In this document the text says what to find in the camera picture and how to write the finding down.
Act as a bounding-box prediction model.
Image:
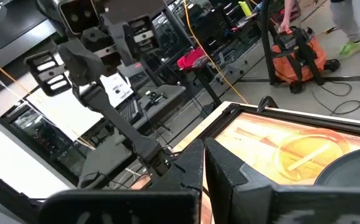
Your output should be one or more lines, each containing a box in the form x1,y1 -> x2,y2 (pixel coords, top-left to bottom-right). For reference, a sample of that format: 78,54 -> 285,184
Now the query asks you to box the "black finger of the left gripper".
88,85 -> 163,159
79,88 -> 151,163

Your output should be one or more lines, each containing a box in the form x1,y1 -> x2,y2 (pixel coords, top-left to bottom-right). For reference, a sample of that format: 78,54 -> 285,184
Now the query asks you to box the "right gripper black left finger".
39,138 -> 204,224

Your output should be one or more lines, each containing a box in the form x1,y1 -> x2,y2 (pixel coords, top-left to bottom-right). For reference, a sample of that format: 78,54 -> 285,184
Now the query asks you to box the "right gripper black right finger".
204,138 -> 360,224

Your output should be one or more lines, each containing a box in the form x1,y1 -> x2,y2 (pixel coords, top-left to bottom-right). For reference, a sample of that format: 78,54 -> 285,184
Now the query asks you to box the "orange translucent round plate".
272,128 -> 352,185

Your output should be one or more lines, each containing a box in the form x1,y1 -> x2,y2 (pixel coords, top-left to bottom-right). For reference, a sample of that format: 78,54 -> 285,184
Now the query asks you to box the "dark grey round plate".
313,145 -> 360,189

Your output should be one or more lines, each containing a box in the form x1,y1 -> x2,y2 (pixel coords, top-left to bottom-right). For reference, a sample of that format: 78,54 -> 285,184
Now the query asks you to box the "black backlit keyboard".
119,98 -> 142,124

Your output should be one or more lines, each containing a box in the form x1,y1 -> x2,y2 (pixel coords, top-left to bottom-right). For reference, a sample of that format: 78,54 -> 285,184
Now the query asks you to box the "computer monitor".
100,73 -> 135,109

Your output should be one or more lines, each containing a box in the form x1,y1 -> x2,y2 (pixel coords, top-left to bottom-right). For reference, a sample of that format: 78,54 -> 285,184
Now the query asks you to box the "black clamp tool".
144,90 -> 169,108

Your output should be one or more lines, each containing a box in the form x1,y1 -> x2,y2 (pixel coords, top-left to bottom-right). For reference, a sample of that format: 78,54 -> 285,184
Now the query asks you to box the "black table clamp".
257,95 -> 280,113

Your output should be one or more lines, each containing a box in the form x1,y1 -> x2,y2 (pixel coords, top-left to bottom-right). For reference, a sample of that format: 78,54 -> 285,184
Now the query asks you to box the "orange shop vacuum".
270,26 -> 341,94

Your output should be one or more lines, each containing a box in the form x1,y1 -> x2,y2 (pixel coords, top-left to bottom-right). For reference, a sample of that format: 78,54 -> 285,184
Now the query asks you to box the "green bottle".
238,1 -> 253,17

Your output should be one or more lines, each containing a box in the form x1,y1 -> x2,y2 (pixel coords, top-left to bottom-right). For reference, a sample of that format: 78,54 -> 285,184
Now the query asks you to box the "person's hand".
278,20 -> 293,34

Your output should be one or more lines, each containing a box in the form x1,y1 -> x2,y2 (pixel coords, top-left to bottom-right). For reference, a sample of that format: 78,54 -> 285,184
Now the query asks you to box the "green shoe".
338,35 -> 360,60

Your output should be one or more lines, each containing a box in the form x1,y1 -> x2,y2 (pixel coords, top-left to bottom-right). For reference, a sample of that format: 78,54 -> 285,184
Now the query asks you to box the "person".
281,0 -> 360,44

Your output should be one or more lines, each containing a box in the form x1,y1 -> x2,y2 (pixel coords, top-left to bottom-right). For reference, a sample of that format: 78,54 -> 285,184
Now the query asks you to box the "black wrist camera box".
58,0 -> 102,35

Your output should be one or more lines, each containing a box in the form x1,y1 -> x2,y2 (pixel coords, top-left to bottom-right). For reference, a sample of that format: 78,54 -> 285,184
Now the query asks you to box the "yellow cable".
181,0 -> 250,105

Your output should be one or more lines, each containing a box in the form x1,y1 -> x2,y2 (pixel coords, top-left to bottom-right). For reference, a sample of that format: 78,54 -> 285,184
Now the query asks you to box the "black vacuum power cable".
309,79 -> 360,116

